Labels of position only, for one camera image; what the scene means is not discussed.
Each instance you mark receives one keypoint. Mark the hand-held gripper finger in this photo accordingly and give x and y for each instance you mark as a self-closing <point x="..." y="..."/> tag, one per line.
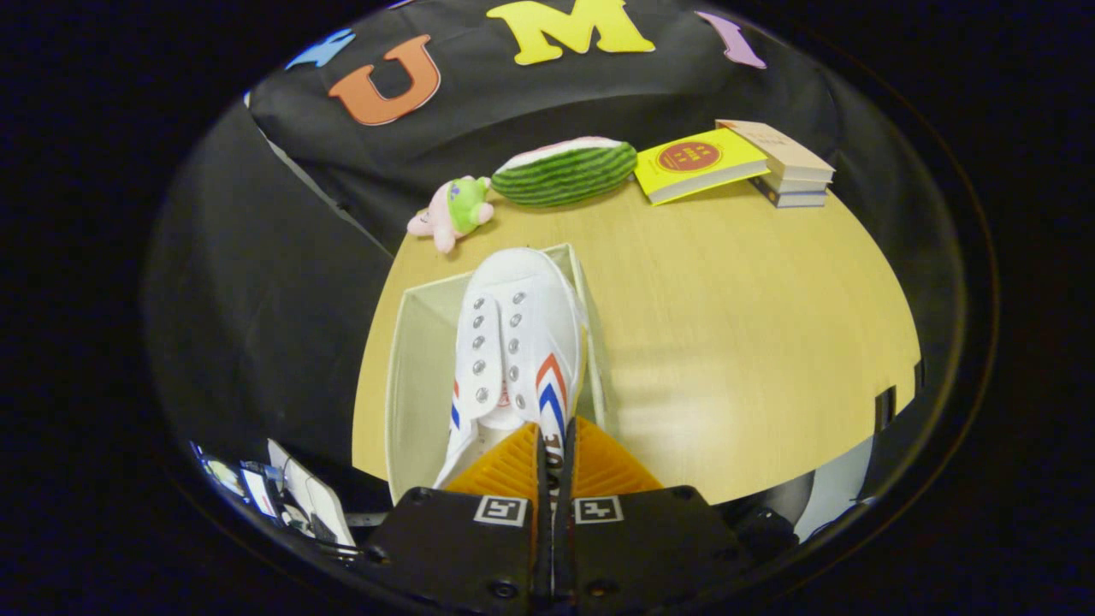
<point x="565" y="560"/>
<point x="545" y="560"/>

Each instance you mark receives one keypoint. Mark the beige fabric storage box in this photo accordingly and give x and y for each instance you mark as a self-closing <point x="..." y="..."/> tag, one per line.
<point x="419" y="376"/>

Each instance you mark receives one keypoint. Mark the white striped canvas shoe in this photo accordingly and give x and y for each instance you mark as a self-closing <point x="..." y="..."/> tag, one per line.
<point x="513" y="299"/>

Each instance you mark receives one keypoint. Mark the blue printed packaging box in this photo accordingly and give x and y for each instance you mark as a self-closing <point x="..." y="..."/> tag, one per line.
<point x="224" y="476"/>

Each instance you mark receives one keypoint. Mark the pink and green plush toy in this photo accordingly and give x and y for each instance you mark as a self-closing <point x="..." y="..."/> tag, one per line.
<point x="466" y="205"/>

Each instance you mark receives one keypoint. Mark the watermelon slice plush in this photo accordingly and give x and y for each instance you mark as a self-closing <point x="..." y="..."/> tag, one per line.
<point x="565" y="175"/>

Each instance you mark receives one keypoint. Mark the black backdrop cloth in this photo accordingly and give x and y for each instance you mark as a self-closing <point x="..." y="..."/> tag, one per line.
<point x="257" y="299"/>

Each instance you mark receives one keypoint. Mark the yellow book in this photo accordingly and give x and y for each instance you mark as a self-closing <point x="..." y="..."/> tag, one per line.
<point x="693" y="162"/>

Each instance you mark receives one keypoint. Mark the grey blue book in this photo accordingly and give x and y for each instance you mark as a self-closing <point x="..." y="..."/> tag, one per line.
<point x="800" y="200"/>

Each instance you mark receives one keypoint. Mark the white book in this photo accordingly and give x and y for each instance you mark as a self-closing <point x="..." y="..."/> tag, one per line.
<point x="804" y="186"/>

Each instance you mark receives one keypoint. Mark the tan cover book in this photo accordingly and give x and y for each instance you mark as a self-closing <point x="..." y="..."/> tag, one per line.
<point x="778" y="145"/>

